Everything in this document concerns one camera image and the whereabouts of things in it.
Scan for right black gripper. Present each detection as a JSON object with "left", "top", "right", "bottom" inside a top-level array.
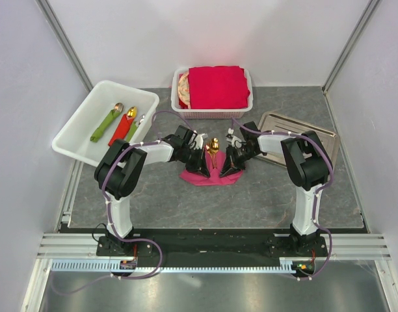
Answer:
[{"left": 219, "top": 144, "right": 259, "bottom": 177}]

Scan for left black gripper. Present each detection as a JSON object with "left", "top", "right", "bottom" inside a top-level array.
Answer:
[{"left": 180, "top": 147, "right": 210, "bottom": 179}]

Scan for pink paper napkin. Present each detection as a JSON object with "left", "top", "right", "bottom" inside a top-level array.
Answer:
[{"left": 179, "top": 151, "right": 243, "bottom": 187}]

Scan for gold fork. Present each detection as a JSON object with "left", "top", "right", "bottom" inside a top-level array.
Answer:
[{"left": 205, "top": 144, "right": 214, "bottom": 167}]

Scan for gold spoon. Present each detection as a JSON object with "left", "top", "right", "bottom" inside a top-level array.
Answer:
[{"left": 208, "top": 138, "right": 220, "bottom": 168}]

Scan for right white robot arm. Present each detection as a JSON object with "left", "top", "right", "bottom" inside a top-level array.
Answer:
[{"left": 220, "top": 122, "right": 334, "bottom": 257}]

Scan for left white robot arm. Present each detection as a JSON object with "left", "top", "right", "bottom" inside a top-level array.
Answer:
[{"left": 94, "top": 125, "right": 211, "bottom": 255}]

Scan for red rolled napkin set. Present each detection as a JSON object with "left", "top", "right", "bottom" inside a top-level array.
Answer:
[{"left": 108, "top": 106, "right": 137, "bottom": 146}]

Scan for green rolled napkin set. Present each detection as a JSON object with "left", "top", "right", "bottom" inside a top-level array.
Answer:
[{"left": 90, "top": 103, "right": 124, "bottom": 142}]

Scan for silver metal tray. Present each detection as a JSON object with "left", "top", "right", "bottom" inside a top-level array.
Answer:
[{"left": 258, "top": 112, "right": 340, "bottom": 167}]

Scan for white perforated basket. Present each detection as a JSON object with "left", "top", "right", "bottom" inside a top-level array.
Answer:
[{"left": 170, "top": 67, "right": 254, "bottom": 119}]

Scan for stack of red napkins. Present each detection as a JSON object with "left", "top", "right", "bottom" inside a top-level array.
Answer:
[{"left": 188, "top": 66, "right": 250, "bottom": 110}]

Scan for patterned paper plates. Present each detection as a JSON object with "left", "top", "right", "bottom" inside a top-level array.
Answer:
[{"left": 178, "top": 71, "right": 191, "bottom": 109}]

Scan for white plastic tub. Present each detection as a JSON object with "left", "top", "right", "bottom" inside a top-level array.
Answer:
[{"left": 51, "top": 80, "right": 159, "bottom": 167}]

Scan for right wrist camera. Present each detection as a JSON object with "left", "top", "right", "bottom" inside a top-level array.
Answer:
[{"left": 226, "top": 128, "right": 243, "bottom": 148}]

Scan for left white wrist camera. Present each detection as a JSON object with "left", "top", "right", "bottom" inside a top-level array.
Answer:
[{"left": 191, "top": 133, "right": 209, "bottom": 150}]

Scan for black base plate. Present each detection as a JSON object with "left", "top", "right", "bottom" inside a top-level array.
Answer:
[{"left": 96, "top": 228, "right": 328, "bottom": 259}]

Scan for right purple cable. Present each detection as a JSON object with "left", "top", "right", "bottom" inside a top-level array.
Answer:
[{"left": 230, "top": 117, "right": 336, "bottom": 282}]

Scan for purple cable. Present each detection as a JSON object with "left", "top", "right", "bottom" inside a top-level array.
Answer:
[
  {"left": 230, "top": 117, "right": 336, "bottom": 282},
  {"left": 51, "top": 110, "right": 198, "bottom": 296}
]

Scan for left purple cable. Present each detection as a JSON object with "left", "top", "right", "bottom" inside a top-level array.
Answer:
[{"left": 51, "top": 110, "right": 198, "bottom": 296}]

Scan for aluminium rail frame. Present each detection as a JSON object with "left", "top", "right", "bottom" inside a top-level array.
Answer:
[{"left": 21, "top": 233, "right": 398, "bottom": 311}]

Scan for slotted cable duct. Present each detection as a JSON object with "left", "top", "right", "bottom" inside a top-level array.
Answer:
[{"left": 51, "top": 256, "right": 317, "bottom": 272}]

